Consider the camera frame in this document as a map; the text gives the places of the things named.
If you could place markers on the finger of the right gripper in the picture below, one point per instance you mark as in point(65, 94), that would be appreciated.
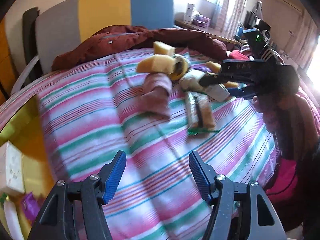
point(209, 80)
point(247, 92)

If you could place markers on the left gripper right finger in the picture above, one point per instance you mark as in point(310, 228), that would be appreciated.
point(240, 211)

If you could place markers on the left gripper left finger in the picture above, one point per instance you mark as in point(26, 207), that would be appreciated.
point(56, 218)

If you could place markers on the white sock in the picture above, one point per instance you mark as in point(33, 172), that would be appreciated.
point(190, 81)

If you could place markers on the yellow sock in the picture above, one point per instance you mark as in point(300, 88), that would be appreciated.
point(182, 66)

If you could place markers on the green snack packet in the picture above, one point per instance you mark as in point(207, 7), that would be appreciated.
point(199, 114)

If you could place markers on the purple packet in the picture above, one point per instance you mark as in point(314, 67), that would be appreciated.
point(30, 207)

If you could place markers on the large yellow sponge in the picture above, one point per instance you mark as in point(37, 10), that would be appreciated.
point(157, 64)

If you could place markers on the pink sock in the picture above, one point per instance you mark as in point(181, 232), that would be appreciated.
point(157, 89)

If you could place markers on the small yellow sponge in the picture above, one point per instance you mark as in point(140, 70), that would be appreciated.
point(161, 48)

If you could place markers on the white carton box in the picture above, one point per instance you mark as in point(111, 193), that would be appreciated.
point(11, 181)

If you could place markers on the yellow sponge piece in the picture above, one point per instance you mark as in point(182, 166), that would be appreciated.
point(213, 66)

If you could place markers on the person's right hand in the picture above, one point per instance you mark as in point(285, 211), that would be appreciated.
point(292, 121)

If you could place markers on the wooden desk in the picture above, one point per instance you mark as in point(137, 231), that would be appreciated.
point(210, 31)

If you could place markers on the red cloth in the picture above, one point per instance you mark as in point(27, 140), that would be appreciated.
point(284, 179)

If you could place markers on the purple box on desk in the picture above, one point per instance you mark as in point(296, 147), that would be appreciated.
point(201, 21)

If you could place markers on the white bottle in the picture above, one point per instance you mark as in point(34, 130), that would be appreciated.
point(11, 217)

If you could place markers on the white box on desk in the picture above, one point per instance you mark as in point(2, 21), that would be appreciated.
point(188, 15)

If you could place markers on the striped bed sheet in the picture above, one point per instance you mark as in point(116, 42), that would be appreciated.
point(90, 112)

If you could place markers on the maroon jacket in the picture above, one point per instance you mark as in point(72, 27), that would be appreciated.
point(119, 38)

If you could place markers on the orange wooden wardrobe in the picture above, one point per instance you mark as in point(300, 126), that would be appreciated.
point(8, 70)

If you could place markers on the grey yellow blue chair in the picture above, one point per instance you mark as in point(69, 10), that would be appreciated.
point(64, 26)

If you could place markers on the black rolled mat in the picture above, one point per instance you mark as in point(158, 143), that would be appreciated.
point(28, 33)

